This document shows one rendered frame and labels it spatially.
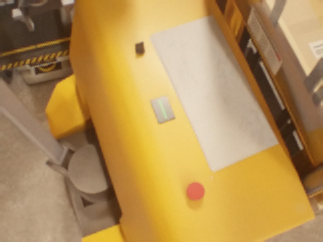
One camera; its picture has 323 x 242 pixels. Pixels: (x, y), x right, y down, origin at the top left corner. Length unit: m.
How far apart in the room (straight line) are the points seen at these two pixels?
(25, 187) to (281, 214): 1.28
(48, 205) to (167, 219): 1.03
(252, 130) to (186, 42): 0.27
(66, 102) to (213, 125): 0.78
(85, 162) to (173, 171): 0.55
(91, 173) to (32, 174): 0.58
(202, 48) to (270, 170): 0.34
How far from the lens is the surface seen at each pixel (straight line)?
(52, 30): 1.75
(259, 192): 0.88
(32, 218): 1.84
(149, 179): 0.88
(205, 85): 0.93
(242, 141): 0.89
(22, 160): 1.91
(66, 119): 1.52
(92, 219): 1.48
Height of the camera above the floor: 1.74
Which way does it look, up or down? 71 degrees down
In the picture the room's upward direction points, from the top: 2 degrees counter-clockwise
